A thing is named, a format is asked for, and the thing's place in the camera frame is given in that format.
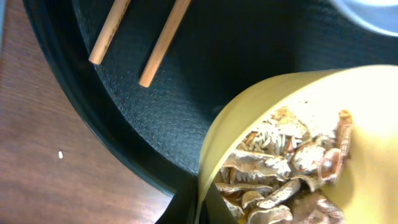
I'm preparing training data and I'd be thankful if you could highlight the pale grey round plate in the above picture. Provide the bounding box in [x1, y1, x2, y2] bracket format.
[330, 0, 397, 37]

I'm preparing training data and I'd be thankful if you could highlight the yellow plastic bowl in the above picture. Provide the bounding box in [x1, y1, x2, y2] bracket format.
[198, 65, 397, 223]

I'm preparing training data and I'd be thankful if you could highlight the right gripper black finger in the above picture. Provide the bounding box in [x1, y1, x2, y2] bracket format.
[157, 177, 238, 224]

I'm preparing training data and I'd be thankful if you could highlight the peanut shells and rice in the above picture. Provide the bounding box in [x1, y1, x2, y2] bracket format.
[214, 106, 353, 224]

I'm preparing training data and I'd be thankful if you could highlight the round black tray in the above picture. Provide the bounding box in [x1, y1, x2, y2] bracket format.
[24, 0, 397, 197]

